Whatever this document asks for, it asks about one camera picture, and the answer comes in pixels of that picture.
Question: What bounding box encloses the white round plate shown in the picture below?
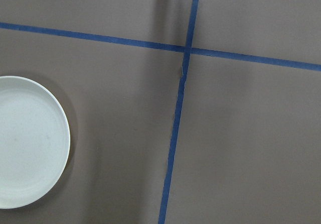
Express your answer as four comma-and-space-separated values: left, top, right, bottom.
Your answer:
1, 76, 71, 209

